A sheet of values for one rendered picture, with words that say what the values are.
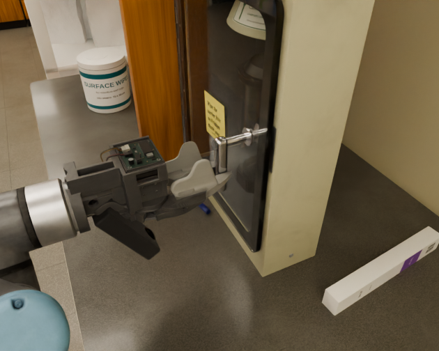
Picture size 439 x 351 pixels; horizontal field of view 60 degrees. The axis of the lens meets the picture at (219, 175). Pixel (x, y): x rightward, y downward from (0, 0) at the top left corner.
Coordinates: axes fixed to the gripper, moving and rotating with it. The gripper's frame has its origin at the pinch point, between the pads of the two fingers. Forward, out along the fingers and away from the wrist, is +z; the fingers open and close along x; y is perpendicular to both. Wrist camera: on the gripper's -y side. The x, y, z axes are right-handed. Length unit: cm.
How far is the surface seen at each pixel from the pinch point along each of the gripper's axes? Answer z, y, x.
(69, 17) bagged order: -4, -12, 132
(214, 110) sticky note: 4.4, 3.9, 11.2
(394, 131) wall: 49, -12, 10
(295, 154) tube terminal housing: 8.9, 4.4, -5.3
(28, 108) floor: -38, -115, 276
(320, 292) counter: 12.8, -20.6, -12.1
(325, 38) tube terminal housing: 10.6, 19.6, -5.3
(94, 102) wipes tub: -8, -17, 65
